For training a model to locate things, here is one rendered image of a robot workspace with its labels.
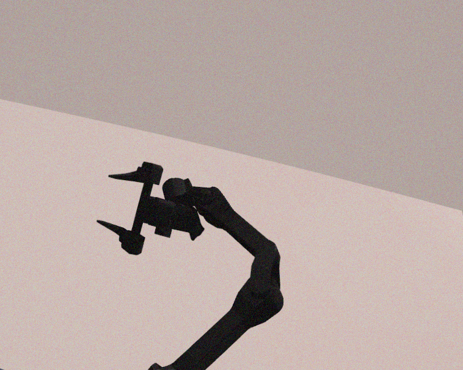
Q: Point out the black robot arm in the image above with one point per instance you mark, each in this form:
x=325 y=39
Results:
x=258 y=300

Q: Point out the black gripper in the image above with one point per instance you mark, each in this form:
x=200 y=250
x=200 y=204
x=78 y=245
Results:
x=149 y=174

